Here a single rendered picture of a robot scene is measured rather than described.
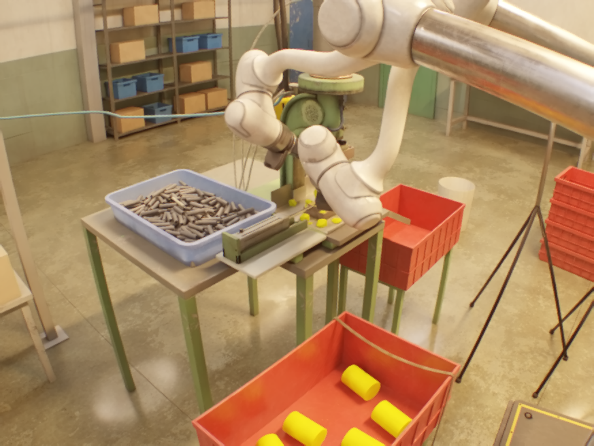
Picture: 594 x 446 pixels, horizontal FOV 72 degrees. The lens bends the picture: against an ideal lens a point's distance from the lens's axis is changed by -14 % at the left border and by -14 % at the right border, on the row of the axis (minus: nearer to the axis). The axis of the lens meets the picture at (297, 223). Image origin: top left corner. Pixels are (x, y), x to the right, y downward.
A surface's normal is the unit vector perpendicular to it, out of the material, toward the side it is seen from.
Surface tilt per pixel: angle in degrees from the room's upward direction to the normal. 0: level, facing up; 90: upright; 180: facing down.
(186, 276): 0
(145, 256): 0
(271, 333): 0
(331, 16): 89
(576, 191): 90
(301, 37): 90
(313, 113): 90
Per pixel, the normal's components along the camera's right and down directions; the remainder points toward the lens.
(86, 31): 0.75, 0.30
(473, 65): -0.66, 0.47
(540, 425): 0.00, -0.89
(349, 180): -0.53, -0.12
